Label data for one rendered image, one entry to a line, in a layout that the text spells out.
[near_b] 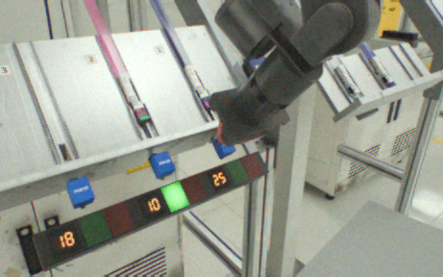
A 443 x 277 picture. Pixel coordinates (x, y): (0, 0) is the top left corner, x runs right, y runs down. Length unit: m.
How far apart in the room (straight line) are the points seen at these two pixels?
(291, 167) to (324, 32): 0.65
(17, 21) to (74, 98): 1.90
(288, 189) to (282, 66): 0.65
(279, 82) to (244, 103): 0.06
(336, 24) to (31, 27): 2.18
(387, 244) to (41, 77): 0.52
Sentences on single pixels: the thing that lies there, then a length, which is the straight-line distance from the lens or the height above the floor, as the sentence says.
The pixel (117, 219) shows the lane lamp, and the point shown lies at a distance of 0.46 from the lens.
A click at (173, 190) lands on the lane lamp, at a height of 0.66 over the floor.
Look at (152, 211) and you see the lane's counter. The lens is 0.47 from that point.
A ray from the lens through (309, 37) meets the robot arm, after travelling 0.34.
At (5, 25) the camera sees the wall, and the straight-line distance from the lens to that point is 2.39.
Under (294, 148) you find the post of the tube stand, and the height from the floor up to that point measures 0.52.
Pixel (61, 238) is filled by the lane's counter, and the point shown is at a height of 0.66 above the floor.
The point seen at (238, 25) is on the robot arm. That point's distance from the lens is 0.39.
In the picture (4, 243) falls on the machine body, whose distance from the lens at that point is 0.87.
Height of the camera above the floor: 0.94
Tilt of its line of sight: 26 degrees down
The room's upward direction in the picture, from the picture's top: straight up
